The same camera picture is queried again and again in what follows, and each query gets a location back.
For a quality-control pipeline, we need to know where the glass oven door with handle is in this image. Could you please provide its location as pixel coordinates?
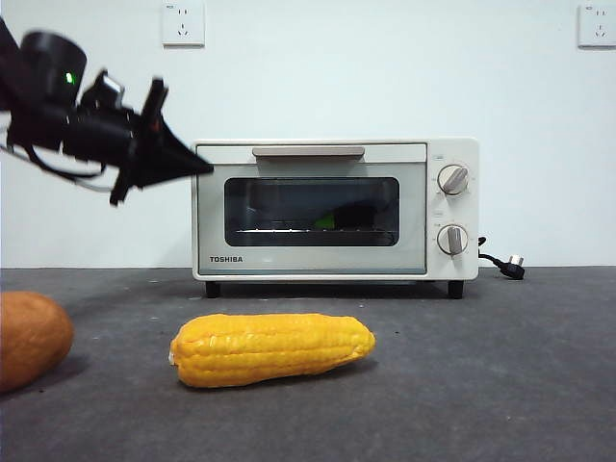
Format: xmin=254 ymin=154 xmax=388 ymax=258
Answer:
xmin=195 ymin=142 xmax=428 ymax=276

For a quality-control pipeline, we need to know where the purple eggplant with green stem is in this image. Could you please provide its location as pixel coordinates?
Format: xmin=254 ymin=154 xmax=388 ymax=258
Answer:
xmin=315 ymin=204 xmax=381 ymax=230

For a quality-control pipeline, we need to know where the metal oven rack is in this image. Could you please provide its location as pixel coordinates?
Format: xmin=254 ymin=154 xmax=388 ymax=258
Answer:
xmin=235 ymin=226 xmax=396 ymax=241

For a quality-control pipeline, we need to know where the oven temperature knob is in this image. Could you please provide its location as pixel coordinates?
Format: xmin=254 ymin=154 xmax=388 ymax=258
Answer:
xmin=436 ymin=164 xmax=471 ymax=196

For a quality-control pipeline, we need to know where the oven timer knob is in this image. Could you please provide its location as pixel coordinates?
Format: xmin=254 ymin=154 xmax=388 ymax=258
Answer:
xmin=435 ymin=223 xmax=470 ymax=256

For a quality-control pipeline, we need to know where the white Toshiba toaster oven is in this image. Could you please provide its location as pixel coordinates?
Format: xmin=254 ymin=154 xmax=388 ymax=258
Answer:
xmin=191 ymin=137 xmax=481 ymax=300

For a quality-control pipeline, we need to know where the yellow corn cob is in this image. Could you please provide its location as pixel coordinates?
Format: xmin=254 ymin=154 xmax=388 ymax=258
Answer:
xmin=168 ymin=312 xmax=377 ymax=389

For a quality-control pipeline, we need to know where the orange-brown potato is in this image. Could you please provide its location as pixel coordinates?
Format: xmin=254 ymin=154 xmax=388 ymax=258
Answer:
xmin=0 ymin=290 xmax=75 ymax=395

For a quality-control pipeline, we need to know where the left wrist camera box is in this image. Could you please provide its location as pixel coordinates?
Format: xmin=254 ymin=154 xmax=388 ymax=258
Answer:
xmin=79 ymin=69 xmax=126 ymax=111

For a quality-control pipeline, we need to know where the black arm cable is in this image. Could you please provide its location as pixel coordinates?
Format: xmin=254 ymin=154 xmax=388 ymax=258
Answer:
xmin=0 ymin=141 xmax=119 ymax=193

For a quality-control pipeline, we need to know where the white wall socket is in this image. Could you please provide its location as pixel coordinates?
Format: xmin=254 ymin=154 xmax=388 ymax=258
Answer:
xmin=162 ymin=0 xmax=207 ymax=48
xmin=577 ymin=3 xmax=616 ymax=49

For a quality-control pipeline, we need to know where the black power cord with plug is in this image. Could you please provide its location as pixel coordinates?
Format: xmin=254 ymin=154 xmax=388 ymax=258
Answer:
xmin=476 ymin=235 xmax=526 ymax=281

